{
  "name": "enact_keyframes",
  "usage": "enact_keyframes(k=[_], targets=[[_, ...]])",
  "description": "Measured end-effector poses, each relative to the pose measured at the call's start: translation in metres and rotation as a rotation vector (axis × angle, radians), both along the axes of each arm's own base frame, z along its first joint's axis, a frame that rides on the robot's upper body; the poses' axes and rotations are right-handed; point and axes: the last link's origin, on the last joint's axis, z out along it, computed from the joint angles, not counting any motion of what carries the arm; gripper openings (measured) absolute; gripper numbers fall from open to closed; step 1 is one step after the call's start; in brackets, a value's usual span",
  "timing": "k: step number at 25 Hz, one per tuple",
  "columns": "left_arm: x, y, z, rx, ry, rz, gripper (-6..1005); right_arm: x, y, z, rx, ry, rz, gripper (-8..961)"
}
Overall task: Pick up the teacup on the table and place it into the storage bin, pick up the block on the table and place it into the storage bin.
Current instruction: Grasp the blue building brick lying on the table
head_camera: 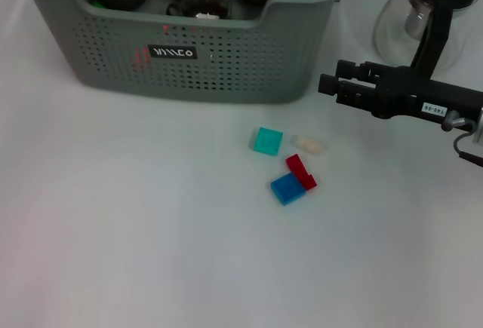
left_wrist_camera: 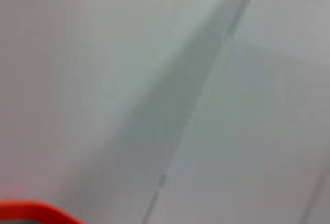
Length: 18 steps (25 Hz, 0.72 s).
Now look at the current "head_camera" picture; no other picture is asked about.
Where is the right gripper cable with connector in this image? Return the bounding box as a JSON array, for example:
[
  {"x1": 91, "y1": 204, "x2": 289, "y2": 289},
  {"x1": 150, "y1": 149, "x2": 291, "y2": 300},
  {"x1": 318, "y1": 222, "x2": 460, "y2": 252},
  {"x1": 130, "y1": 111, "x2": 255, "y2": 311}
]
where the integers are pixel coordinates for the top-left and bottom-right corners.
[{"x1": 441, "y1": 111, "x2": 483, "y2": 169}]

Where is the blue square toy brick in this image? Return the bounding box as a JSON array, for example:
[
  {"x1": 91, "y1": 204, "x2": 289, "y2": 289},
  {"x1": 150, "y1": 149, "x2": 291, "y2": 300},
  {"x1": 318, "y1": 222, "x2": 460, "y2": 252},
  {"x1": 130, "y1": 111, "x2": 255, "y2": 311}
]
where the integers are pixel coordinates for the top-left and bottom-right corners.
[{"x1": 270, "y1": 171, "x2": 307, "y2": 207}]

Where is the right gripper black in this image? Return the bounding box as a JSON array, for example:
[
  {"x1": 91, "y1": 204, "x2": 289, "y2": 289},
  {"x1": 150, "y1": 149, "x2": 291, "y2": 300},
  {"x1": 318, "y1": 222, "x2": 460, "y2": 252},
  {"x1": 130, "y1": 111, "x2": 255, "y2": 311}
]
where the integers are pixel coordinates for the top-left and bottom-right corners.
[{"x1": 318, "y1": 59, "x2": 483, "y2": 121}]

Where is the glass carafe with black handle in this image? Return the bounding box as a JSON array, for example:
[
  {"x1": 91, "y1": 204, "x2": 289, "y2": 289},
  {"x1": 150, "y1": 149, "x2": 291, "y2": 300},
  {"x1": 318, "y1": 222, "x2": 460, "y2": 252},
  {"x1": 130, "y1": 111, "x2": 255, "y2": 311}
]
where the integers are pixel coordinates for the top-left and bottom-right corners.
[{"x1": 371, "y1": 0, "x2": 477, "y2": 78}]

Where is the dark red long toy brick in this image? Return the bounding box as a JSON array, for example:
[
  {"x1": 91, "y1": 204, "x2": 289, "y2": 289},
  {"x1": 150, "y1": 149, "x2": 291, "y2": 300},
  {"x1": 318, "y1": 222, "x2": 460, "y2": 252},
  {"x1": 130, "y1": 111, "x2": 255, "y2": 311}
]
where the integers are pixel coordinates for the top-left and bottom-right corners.
[{"x1": 285, "y1": 153, "x2": 318, "y2": 192}]

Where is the teal square toy brick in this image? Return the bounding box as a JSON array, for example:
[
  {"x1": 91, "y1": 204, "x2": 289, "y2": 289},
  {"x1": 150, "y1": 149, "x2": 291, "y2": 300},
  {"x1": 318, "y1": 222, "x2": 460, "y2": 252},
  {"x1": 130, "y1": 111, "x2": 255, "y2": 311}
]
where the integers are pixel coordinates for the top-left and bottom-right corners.
[{"x1": 248, "y1": 127, "x2": 284, "y2": 157}]

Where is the grey perforated storage basket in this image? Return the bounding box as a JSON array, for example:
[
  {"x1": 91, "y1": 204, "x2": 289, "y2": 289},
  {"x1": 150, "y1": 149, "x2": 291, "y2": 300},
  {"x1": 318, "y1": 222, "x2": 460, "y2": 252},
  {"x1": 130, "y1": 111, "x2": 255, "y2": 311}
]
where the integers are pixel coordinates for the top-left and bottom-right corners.
[{"x1": 23, "y1": 0, "x2": 352, "y2": 103}]

